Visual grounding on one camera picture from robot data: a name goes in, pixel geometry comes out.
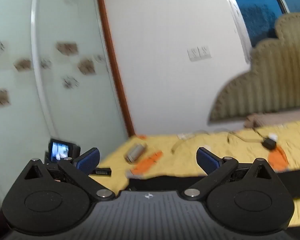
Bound white wall switch plate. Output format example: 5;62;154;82
187;47;200;62
199;45;212;60

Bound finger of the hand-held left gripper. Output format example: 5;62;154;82
93;168;112;176

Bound black charger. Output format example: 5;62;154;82
262;137;277;150

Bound yellow orange printed blanket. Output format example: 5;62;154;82
87;120;300;228

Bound clear plastic wrapper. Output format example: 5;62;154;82
177;130;210;141

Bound blue window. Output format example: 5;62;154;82
219;0;300;64

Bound olive padded headboard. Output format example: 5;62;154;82
207;12;300;124

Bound brown wooden door frame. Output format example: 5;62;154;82
92;0;136;137

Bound grey cylindrical bottle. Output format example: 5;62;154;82
125;142;147;163

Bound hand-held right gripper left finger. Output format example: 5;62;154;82
24;147;116;201

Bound black pants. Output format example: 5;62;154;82
129;170;300;202

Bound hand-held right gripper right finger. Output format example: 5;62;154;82
182;147;278;201

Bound frosted glass wardrobe door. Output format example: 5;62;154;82
0;0;129;205

